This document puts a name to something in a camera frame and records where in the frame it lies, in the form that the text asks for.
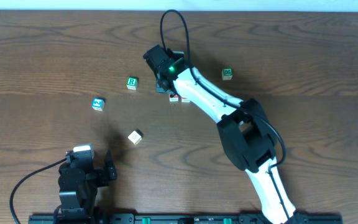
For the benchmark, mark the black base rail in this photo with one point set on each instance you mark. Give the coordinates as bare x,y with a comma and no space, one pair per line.
245,218

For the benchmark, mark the red letter I block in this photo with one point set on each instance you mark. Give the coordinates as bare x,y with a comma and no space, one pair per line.
185,100

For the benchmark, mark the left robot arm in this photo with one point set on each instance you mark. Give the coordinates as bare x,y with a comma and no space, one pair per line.
79,182

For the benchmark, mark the green r block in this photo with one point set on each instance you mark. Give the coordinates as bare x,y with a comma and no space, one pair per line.
227,73
132,83

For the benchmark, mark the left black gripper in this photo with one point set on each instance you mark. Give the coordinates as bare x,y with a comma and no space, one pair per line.
105,173

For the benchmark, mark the plain wooden block left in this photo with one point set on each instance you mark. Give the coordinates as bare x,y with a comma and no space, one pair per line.
135,137

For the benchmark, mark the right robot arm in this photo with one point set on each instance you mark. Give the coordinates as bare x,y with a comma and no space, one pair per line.
247,137

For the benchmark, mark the green R block right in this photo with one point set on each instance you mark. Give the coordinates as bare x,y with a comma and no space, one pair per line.
227,73

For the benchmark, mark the red letter A block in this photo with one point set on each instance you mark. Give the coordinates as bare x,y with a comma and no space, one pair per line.
173,98

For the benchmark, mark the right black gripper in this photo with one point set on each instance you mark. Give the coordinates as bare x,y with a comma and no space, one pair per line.
161,86

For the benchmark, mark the green R block left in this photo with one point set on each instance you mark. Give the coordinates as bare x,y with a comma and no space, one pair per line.
132,83

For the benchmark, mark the blue number 2 block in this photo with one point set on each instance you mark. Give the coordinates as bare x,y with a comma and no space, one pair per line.
98,104

